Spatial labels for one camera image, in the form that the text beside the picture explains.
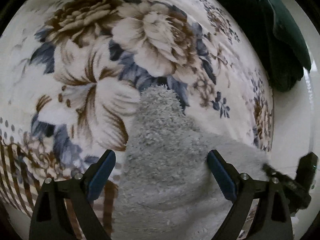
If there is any dark green cloth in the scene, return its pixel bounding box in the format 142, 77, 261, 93
217, 0, 311, 92

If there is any white bed frame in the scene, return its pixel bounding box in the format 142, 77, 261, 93
271, 0, 319, 177

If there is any floral plaid fleece blanket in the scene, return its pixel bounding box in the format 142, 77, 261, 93
1, 0, 273, 238

